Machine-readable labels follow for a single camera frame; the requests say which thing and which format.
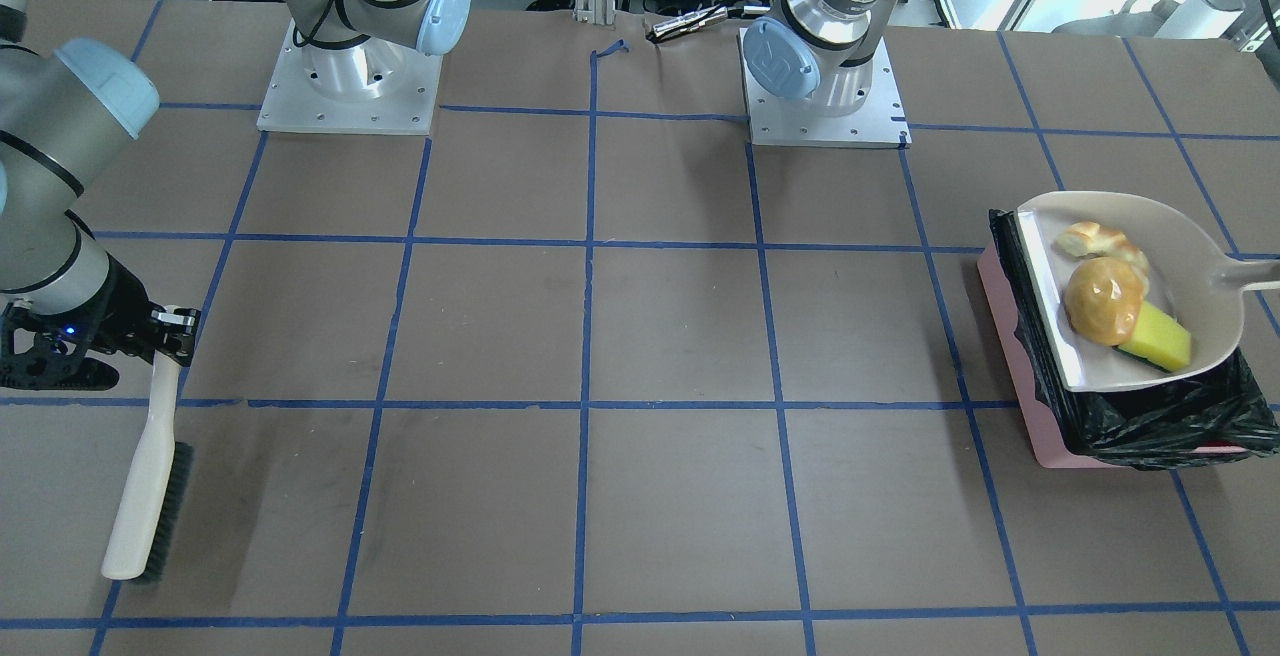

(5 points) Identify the croissant bread piece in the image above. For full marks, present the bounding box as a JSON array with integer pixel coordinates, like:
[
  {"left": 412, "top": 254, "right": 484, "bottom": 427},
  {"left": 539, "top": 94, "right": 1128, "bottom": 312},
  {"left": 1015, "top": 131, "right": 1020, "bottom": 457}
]
[{"left": 1053, "top": 220, "right": 1149, "bottom": 275}]

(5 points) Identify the yellow sponge piece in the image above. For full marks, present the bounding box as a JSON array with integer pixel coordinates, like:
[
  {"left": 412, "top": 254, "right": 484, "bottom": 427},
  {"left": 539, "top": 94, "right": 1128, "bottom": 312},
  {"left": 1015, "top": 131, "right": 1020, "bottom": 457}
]
[{"left": 1116, "top": 301, "right": 1192, "bottom": 372}]

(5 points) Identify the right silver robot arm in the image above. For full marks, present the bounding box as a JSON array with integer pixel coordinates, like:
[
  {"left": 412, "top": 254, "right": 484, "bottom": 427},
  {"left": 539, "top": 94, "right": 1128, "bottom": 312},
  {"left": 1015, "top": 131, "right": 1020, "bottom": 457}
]
[{"left": 3, "top": 0, "right": 472, "bottom": 391}]

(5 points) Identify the beige hand brush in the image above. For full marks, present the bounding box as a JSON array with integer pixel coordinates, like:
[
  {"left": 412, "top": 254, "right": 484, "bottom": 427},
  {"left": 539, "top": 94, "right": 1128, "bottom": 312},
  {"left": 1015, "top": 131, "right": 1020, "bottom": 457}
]
[{"left": 100, "top": 354, "right": 193, "bottom": 583}]

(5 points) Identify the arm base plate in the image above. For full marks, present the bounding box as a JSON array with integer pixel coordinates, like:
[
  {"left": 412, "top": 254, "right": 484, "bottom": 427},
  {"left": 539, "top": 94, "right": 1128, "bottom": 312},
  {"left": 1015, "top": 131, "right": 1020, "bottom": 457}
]
[
  {"left": 256, "top": 22, "right": 444, "bottom": 136},
  {"left": 741, "top": 41, "right": 913, "bottom": 149}
]

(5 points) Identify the yellow potato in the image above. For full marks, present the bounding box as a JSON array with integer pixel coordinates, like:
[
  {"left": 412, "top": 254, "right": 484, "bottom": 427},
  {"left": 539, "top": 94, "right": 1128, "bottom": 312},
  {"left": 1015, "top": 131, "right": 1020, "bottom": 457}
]
[{"left": 1062, "top": 258, "right": 1149, "bottom": 346}]

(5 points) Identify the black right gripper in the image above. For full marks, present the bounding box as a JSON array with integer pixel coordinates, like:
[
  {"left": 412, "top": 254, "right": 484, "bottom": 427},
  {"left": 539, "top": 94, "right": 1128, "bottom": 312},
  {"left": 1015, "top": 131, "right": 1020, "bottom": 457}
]
[{"left": 1, "top": 258, "right": 204, "bottom": 392}]

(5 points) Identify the pink bin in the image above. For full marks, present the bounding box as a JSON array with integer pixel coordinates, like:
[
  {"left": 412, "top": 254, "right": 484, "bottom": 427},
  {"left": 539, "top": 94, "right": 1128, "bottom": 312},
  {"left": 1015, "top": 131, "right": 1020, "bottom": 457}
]
[{"left": 978, "top": 245, "right": 1112, "bottom": 469}]

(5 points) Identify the beige plastic dustpan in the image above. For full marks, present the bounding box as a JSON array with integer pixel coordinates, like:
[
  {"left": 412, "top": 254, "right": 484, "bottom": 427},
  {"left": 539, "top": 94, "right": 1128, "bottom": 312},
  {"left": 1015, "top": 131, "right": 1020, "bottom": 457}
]
[{"left": 1015, "top": 190, "right": 1280, "bottom": 395}]

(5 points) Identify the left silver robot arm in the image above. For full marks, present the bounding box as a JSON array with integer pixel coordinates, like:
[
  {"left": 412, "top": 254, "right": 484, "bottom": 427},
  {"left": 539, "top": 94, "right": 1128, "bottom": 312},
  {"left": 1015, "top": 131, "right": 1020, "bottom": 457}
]
[{"left": 741, "top": 0, "right": 897, "bottom": 117}]

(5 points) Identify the black trash bag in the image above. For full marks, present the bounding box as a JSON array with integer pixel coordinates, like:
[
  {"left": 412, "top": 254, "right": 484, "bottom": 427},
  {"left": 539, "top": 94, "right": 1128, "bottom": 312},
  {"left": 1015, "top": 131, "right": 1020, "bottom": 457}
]
[{"left": 988, "top": 210, "right": 1279, "bottom": 470}]

